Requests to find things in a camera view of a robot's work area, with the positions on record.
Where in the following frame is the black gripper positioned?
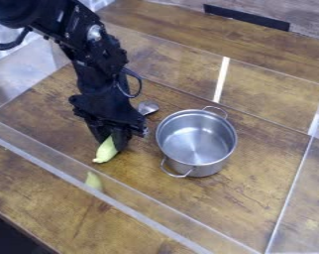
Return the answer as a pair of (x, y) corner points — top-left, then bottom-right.
(68, 63), (146, 152)

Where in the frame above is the stainless steel pot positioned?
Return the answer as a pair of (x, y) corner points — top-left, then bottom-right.
(155, 106), (238, 179)

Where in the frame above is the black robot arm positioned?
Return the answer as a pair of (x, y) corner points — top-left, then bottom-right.
(0, 0), (146, 151)

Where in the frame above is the clear acrylic barrier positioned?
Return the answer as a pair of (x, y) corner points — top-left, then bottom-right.
(0, 0), (319, 254)

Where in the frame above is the black bar on table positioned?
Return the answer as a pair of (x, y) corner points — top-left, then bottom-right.
(203, 4), (290, 32)

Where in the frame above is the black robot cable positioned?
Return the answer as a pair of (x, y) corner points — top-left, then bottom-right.
(0, 26), (143, 99)

